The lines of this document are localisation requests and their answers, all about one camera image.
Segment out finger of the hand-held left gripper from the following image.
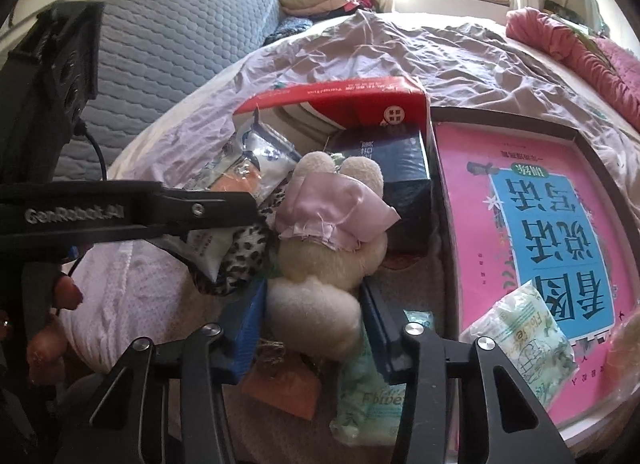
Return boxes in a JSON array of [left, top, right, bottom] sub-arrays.
[[145, 236, 221, 285], [159, 183, 262, 234]]

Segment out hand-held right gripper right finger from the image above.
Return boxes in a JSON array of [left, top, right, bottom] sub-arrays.
[[357, 279, 581, 464]]

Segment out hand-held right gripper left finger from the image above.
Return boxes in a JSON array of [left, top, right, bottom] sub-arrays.
[[52, 279, 271, 464]]

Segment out leopard print cloth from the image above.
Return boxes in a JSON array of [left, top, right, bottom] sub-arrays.
[[192, 193, 289, 298]]

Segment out cream plush bunny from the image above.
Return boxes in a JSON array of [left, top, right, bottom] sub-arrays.
[[265, 150, 402, 362]]

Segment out orange soft item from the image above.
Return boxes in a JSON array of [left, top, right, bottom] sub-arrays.
[[206, 164, 264, 201]]

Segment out person's left hand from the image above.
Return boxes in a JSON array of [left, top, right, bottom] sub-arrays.
[[25, 273, 85, 387]]

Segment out white printed packet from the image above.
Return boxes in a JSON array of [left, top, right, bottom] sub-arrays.
[[179, 228, 237, 283]]

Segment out pink orange packet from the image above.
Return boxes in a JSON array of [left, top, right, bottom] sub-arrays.
[[240, 344, 322, 421]]

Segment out green floral tissue packet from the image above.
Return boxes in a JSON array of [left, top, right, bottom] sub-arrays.
[[459, 280, 584, 410], [329, 329, 407, 447]]

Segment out clear white plastic packets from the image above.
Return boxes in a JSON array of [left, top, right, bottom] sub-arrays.
[[234, 118, 302, 206]]

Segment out grey quilted headboard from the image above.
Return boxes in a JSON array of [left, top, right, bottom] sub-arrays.
[[54, 0, 282, 183]]

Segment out red tissue box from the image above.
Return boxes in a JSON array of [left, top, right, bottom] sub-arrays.
[[232, 76, 433, 142]]

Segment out dark blue box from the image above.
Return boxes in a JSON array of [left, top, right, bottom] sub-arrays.
[[322, 124, 436, 256]]

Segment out dark blue knit cloth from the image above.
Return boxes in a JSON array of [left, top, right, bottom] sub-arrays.
[[264, 15, 314, 46]]

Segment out pink blanket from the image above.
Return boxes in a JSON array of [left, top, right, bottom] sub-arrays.
[[505, 6, 640, 134]]

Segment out small white fan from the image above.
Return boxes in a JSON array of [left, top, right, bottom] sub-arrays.
[[564, 0, 610, 39]]

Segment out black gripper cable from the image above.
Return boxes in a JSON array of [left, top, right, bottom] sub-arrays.
[[74, 121, 109, 182]]

